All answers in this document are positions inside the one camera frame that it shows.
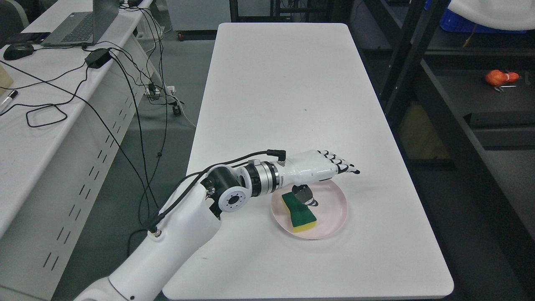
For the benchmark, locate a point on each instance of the orange mesh bag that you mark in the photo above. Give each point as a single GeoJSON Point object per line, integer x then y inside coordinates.
{"type": "Point", "coordinates": [497, 78]}

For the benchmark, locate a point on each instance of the white side desk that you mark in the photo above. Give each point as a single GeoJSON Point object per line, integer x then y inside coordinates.
{"type": "Point", "coordinates": [58, 142]}

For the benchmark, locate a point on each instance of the black computer mouse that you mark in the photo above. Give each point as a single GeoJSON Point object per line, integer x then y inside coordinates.
{"type": "Point", "coordinates": [17, 51]}

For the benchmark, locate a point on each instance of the green yellow sponge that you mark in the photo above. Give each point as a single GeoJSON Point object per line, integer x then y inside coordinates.
{"type": "Point", "coordinates": [300, 216]}

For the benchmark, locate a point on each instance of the black metal rack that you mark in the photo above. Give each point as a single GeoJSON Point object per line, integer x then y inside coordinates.
{"type": "Point", "coordinates": [488, 134]}

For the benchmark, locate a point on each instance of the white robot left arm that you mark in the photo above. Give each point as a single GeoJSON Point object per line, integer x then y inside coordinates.
{"type": "Point", "coordinates": [184, 224]}

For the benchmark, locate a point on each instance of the grey laptop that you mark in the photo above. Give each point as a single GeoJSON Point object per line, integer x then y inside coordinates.
{"type": "Point", "coordinates": [84, 27]}

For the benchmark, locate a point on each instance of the white power strip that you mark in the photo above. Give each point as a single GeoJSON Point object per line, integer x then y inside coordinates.
{"type": "Point", "coordinates": [154, 92]}

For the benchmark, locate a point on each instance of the black power adapter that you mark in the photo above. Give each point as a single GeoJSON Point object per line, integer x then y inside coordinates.
{"type": "Point", "coordinates": [97, 58]}

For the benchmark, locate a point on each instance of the white robotic left hand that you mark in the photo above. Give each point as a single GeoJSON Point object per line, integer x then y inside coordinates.
{"type": "Point", "coordinates": [312, 166]}

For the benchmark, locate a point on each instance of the black smartphone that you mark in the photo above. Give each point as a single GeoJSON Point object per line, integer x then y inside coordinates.
{"type": "Point", "coordinates": [30, 38]}

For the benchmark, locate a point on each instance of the black marker pen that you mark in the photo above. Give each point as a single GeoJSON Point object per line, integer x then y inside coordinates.
{"type": "Point", "coordinates": [8, 99]}

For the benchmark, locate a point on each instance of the pink round plate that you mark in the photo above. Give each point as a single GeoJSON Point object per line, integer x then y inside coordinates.
{"type": "Point", "coordinates": [330, 213]}

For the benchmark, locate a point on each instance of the white folding table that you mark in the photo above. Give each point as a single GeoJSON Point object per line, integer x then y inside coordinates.
{"type": "Point", "coordinates": [301, 86]}

